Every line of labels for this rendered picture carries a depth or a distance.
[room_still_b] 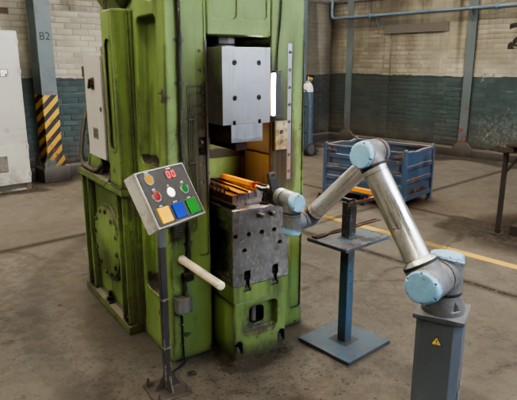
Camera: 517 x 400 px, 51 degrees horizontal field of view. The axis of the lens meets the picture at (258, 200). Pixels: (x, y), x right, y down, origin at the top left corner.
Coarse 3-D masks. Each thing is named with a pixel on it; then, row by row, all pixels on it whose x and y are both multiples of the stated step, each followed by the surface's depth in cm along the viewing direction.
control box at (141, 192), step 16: (144, 176) 248; (160, 176) 256; (176, 176) 264; (144, 192) 245; (160, 192) 252; (176, 192) 260; (192, 192) 269; (144, 208) 245; (144, 224) 247; (160, 224) 245; (176, 224) 256
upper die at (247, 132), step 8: (216, 128) 300; (224, 128) 292; (232, 128) 287; (240, 128) 290; (248, 128) 293; (256, 128) 295; (216, 136) 301; (224, 136) 293; (232, 136) 288; (240, 136) 291; (248, 136) 294; (256, 136) 296
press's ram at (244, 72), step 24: (216, 48) 278; (240, 48) 280; (264, 48) 288; (216, 72) 281; (240, 72) 283; (264, 72) 291; (216, 96) 285; (240, 96) 286; (264, 96) 294; (216, 120) 288; (240, 120) 289; (264, 120) 297
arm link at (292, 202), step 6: (282, 192) 271; (288, 192) 269; (294, 192) 268; (282, 198) 269; (288, 198) 265; (294, 198) 264; (300, 198) 265; (282, 204) 270; (288, 204) 265; (294, 204) 264; (300, 204) 266; (288, 210) 267; (294, 210) 265; (300, 210) 266
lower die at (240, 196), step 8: (224, 184) 320; (240, 184) 315; (232, 192) 303; (240, 192) 300; (248, 192) 301; (256, 192) 304; (232, 200) 296; (240, 200) 299; (248, 200) 302; (256, 200) 305
